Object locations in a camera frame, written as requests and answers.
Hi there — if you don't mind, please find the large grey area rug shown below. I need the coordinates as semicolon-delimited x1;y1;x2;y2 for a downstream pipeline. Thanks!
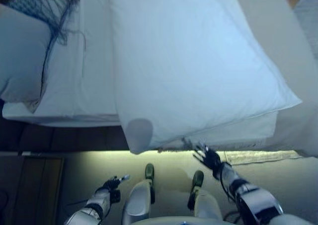
292;0;318;60

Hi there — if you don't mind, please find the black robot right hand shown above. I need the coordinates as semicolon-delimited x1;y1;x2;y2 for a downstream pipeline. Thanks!
193;142;222;178

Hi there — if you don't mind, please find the dark brown bed frame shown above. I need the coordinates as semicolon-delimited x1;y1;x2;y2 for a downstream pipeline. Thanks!
0;99;130;152

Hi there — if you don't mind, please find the wooden nightstand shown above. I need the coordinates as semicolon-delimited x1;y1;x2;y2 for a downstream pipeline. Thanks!
14;155;66;225

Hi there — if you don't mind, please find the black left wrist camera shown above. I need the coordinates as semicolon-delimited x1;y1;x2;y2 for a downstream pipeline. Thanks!
110;189;122;204

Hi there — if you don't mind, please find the green robot right foot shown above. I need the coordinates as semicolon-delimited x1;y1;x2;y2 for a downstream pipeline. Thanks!
192;169;205;195

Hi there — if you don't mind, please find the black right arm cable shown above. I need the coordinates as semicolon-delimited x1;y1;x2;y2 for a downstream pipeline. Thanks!
219;174;247;224

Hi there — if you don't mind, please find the white sheeted mattress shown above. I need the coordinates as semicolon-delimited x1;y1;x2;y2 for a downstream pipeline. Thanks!
1;0;278;149

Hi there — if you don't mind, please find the white robot leg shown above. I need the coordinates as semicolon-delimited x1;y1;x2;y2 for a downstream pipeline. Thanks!
186;189;224;225
122;179;157;225

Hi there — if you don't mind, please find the green robot foot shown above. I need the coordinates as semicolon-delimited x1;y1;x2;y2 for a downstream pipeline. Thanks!
144;162;156;186
192;169;205;195

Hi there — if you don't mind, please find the large white pillow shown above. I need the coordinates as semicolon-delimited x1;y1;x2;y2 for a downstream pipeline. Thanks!
106;0;303;155

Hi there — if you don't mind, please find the white robot right leg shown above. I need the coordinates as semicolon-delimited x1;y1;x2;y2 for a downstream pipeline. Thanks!
186;189;224;225

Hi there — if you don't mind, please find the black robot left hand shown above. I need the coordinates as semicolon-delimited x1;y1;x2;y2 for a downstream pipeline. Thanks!
98;174;131;194

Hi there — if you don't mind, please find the beige pillow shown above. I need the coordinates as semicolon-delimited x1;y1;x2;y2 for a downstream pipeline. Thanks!
0;5;53;111

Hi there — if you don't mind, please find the white robot left leg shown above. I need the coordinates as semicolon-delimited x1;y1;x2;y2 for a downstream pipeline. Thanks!
122;179;157;225

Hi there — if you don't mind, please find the green robot left foot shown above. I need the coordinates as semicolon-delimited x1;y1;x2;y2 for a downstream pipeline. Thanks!
144;162;156;186

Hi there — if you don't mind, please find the beige bed blanket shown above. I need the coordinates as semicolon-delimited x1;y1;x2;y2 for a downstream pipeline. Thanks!
230;0;318;158

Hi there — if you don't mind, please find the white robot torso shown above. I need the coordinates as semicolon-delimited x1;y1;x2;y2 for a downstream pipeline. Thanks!
134;216;224;225

